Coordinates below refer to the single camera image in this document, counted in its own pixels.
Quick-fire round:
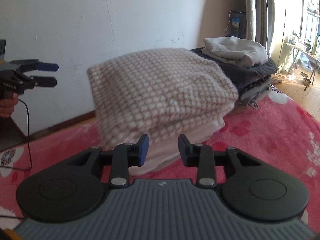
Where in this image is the person's left hand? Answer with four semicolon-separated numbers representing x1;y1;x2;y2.
0;93;19;118

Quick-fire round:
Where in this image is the folding table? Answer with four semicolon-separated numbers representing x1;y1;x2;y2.
286;42;319;90

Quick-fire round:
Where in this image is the folded dark grey clothes stack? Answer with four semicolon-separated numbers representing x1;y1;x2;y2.
191;36;277;109

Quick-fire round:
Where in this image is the beige houndstooth knit cardigan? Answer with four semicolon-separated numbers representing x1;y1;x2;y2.
87;48;238;150

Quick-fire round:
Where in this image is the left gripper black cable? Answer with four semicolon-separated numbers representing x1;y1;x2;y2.
0;99;33;221

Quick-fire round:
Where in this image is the grey window curtain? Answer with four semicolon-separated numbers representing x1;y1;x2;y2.
245;0;274;51

